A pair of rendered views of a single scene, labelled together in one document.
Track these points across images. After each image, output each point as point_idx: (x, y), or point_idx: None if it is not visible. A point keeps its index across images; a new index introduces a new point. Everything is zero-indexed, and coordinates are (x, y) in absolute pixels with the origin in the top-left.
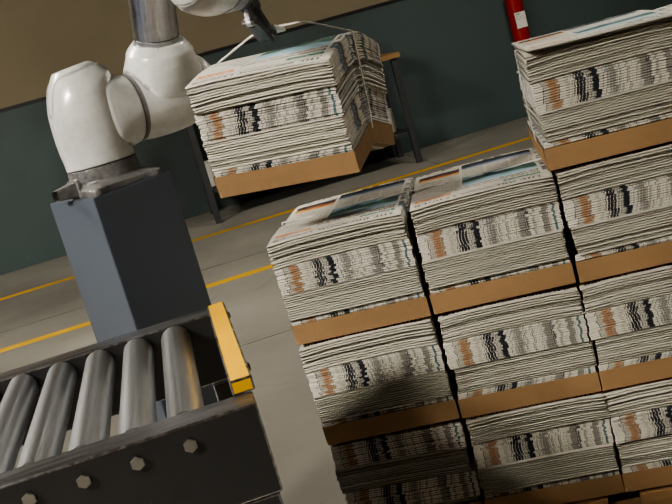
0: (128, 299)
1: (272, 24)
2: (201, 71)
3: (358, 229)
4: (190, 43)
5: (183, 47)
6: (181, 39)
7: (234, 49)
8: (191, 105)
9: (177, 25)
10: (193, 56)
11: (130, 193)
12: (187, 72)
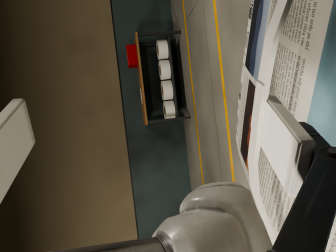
0: None
1: (302, 146)
2: (215, 214)
3: None
4: (172, 220)
5: (182, 244)
6: (167, 238)
7: (273, 236)
8: (262, 238)
9: (147, 246)
10: (195, 226)
11: None
12: (220, 244)
